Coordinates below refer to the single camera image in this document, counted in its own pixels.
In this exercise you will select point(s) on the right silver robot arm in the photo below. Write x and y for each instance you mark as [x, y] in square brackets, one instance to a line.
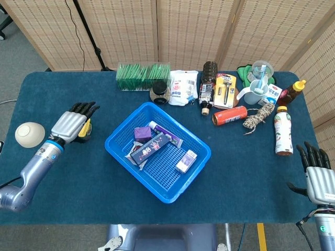
[324, 227]

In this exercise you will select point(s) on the blue plastic perforated basket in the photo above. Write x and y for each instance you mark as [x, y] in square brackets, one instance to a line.
[162, 180]

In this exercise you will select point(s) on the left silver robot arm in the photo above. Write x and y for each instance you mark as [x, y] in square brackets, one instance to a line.
[34, 170]

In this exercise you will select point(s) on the black chair leg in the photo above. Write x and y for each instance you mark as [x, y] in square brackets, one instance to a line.
[4, 26]

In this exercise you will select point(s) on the honey bottle yellow cap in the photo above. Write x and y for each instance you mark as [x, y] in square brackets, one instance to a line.
[289, 94]

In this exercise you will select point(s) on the blue binder clip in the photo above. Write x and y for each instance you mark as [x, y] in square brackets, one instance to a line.
[190, 98]

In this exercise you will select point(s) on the white red snack wrapper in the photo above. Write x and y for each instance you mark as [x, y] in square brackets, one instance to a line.
[140, 165]

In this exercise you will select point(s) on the blue toothbrush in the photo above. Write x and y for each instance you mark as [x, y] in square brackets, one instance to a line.
[260, 78]

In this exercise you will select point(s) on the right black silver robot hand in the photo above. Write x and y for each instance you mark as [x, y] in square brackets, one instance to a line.
[320, 183]

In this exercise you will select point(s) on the clear plastic jar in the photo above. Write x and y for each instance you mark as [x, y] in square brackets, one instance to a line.
[268, 69]

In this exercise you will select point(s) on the long dark blue box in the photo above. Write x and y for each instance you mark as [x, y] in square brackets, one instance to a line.
[149, 149]

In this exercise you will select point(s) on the tea drink bottle yellow cap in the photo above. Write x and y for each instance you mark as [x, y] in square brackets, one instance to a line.
[283, 133]

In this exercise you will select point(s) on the beige bowl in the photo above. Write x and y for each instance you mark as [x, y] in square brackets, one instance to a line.
[27, 134]

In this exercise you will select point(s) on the white plastic scoop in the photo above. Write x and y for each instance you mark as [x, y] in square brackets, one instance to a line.
[265, 81]

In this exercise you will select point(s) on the dark soy sauce bottle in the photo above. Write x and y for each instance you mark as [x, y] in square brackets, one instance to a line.
[208, 83]

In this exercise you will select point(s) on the green cloth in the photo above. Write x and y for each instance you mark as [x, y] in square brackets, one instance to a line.
[243, 74]

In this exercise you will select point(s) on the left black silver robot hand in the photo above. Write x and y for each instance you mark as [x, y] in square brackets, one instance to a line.
[68, 125]

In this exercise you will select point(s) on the purple white toothpaste tube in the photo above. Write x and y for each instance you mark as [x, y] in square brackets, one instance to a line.
[172, 137]

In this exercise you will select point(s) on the black tripod stand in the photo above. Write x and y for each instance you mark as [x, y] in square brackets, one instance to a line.
[91, 39]

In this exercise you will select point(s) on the white blue milk carton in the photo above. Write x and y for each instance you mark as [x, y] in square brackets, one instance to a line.
[273, 95]

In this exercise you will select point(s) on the small white box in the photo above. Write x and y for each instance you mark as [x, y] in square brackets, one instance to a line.
[186, 161]

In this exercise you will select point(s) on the light blue plastic pitcher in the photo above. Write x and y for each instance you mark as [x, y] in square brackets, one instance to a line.
[251, 96]

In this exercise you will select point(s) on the glass jar black lid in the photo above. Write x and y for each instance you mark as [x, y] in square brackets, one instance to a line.
[160, 92]

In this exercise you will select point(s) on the brown round coaster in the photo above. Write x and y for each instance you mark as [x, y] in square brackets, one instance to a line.
[236, 95]

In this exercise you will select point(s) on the dark blue table carpet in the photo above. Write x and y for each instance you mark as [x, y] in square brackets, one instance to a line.
[78, 188]

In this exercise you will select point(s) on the white salt bag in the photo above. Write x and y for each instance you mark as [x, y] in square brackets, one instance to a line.
[181, 86]

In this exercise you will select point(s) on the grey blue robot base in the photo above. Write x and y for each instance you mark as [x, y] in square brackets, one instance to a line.
[162, 239]

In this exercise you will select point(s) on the razor in yellow pack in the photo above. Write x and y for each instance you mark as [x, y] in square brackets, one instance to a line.
[224, 91]

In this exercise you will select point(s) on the orange red can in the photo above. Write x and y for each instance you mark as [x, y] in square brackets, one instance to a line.
[230, 116]

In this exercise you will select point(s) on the clear box green tea bags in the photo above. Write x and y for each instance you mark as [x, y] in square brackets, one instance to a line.
[136, 75]

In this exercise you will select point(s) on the bamboo folding screen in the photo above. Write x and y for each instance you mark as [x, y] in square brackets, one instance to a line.
[196, 31]

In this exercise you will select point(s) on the yellow square container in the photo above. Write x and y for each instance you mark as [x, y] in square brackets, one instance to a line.
[85, 129]

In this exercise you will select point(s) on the small purple box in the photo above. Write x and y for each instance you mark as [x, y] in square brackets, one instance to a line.
[142, 134]

